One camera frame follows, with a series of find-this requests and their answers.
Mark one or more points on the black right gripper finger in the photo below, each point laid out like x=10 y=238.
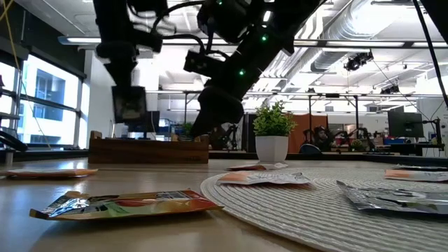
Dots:
x=208 y=126

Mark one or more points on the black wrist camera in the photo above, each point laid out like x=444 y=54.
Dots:
x=148 y=41
x=201 y=63

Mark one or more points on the black ceiling camera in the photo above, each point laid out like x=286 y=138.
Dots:
x=357 y=61

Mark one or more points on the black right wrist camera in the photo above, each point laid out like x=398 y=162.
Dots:
x=201 y=63

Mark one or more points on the overhead beam with light strips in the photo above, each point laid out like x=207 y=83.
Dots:
x=350 y=43

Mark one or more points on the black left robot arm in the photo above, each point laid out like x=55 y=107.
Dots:
x=112 y=17

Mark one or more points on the white round woven placemat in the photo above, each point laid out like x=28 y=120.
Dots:
x=315 y=217

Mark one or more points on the background black metal frame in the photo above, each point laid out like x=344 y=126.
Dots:
x=309 y=112

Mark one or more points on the black office monitor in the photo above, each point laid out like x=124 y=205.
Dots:
x=405 y=124
x=152 y=122

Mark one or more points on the yellow fruit tea packet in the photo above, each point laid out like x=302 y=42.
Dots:
x=133 y=204

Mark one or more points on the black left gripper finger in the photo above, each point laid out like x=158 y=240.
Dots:
x=122 y=77

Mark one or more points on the white orange tea packet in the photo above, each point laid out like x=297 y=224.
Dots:
x=416 y=175
x=262 y=178
x=49 y=172

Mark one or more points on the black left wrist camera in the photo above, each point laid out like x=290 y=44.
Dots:
x=148 y=41

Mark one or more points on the silver ventilation duct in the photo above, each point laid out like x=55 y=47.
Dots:
x=322 y=61

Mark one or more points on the black foil tea packet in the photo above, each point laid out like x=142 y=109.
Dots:
x=423 y=167
x=129 y=105
x=395 y=203

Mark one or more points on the person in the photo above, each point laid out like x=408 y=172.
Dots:
x=320 y=138

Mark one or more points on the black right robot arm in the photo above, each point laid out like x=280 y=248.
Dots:
x=280 y=21

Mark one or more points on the black aluminium table frame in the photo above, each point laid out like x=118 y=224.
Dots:
x=350 y=156

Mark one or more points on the dark blue chair back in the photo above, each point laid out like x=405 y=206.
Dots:
x=309 y=150

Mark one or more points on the orange partition panel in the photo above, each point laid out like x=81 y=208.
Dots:
x=301 y=129

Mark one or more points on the green plant in white pot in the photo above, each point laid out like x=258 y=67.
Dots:
x=272 y=148

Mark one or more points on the small background green plant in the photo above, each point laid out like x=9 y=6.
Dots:
x=187 y=127

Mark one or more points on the brown wooden organizer box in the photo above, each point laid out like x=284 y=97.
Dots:
x=147 y=152

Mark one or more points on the background black robot arm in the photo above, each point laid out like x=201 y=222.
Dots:
x=360 y=134
x=229 y=136

